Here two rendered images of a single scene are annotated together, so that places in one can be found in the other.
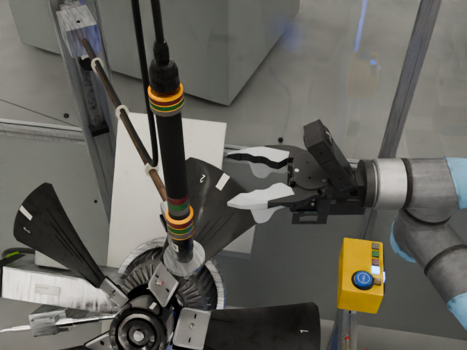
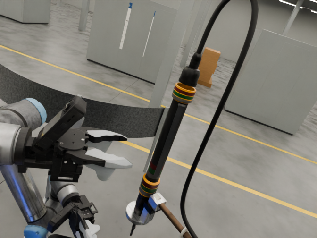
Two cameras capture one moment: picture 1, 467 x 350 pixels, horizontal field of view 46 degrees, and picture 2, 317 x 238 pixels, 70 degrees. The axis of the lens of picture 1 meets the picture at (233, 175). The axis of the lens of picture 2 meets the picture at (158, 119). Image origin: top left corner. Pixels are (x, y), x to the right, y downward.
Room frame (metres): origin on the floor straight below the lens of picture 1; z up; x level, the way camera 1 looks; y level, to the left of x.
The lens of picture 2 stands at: (0.94, -0.11, 1.92)
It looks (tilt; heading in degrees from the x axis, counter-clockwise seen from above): 24 degrees down; 159
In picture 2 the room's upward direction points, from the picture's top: 19 degrees clockwise
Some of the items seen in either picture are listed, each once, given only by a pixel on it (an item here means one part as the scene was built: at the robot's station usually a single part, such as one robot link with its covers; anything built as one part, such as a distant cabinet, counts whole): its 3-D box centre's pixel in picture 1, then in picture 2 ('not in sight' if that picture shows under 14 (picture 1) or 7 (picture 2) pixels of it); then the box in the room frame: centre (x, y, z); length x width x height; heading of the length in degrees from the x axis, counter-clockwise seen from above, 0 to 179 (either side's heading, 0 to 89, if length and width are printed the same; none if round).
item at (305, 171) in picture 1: (327, 187); (54, 151); (0.55, -0.14, 1.61); 0.12 x 0.08 x 0.09; 91
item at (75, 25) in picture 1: (78, 29); not in sight; (1.11, 0.35, 1.53); 0.10 x 0.07 x 0.08; 26
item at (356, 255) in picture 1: (359, 276); not in sight; (0.77, -0.32, 1.02); 0.16 x 0.10 x 0.11; 171
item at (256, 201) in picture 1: (260, 208); (104, 143); (0.50, -0.04, 1.62); 0.09 x 0.03 x 0.06; 112
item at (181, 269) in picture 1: (180, 237); (145, 203); (0.55, 0.09, 1.48); 0.09 x 0.07 x 0.10; 26
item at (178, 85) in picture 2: (166, 98); (183, 93); (0.54, 0.08, 1.79); 0.04 x 0.04 x 0.03
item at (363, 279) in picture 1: (363, 279); not in sight; (0.73, -0.31, 1.08); 0.04 x 0.04 x 0.02
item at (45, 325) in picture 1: (46, 325); not in sight; (0.61, 0.42, 1.08); 0.07 x 0.04 x 0.06; 91
